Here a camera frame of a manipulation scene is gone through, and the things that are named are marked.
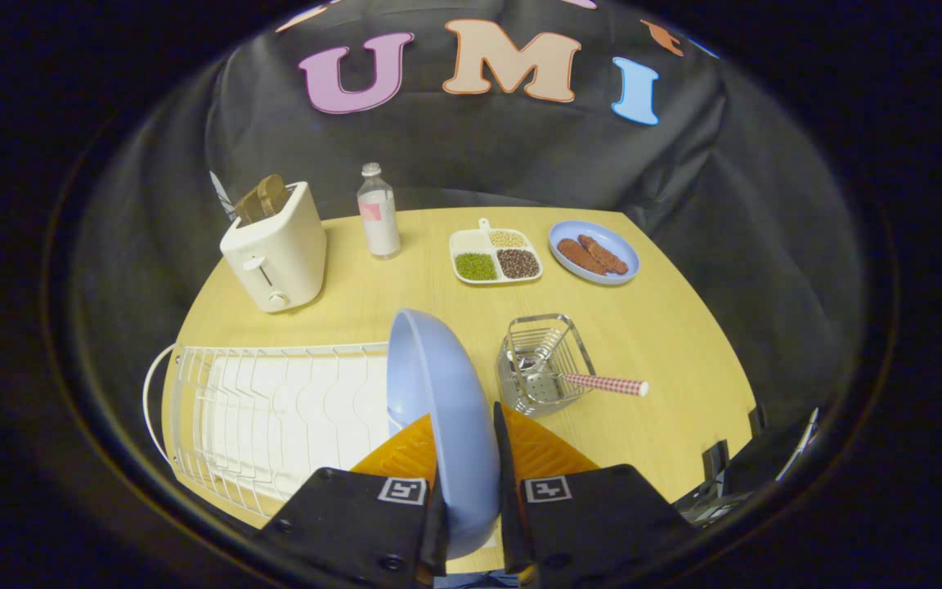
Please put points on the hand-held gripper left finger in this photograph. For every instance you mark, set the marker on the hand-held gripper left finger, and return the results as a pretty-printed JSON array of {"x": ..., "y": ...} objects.
[{"x": 356, "y": 523}]

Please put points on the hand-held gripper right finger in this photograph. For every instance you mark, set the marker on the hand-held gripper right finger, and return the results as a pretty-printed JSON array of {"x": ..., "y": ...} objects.
[{"x": 512, "y": 507}]

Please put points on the plain blue plate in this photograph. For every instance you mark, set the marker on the plain blue plate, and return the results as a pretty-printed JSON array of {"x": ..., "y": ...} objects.
[{"x": 438, "y": 401}]

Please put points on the blue plate with sausages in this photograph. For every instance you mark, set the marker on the blue plate with sausages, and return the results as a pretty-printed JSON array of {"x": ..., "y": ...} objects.
[{"x": 610, "y": 245}]

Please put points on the black table clamp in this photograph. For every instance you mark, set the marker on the black table clamp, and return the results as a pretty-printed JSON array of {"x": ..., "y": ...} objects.
[
  {"x": 715, "y": 460},
  {"x": 757, "y": 419}
]

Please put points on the green beans pile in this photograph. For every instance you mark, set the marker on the green beans pile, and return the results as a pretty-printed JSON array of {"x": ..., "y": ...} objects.
[{"x": 476, "y": 266}]

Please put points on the red beans pile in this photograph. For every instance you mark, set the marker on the red beans pile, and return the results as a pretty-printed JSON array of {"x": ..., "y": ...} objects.
[{"x": 518, "y": 263}]

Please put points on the brown sausage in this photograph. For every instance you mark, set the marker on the brown sausage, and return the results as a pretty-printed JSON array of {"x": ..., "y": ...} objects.
[
  {"x": 603, "y": 254},
  {"x": 581, "y": 256}
]

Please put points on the white divided tray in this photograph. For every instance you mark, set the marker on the white divided tray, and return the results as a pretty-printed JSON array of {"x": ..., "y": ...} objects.
[{"x": 471, "y": 243}]

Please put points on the pale beans pile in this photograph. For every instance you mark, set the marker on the pale beans pile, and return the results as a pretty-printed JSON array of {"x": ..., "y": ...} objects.
[{"x": 508, "y": 238}]

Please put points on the cream toaster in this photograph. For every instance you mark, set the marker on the cream toaster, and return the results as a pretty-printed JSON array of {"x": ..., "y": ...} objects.
[{"x": 275, "y": 254}]

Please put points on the clear bottle pink label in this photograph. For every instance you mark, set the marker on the clear bottle pink label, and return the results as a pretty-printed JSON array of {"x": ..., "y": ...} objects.
[{"x": 379, "y": 221}]

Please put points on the toast slice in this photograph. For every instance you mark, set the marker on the toast slice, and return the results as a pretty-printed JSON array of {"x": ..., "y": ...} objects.
[
  {"x": 247, "y": 206},
  {"x": 272, "y": 195}
]

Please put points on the black backdrop cloth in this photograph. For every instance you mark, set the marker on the black backdrop cloth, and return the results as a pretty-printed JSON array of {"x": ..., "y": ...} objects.
[{"x": 471, "y": 155}]

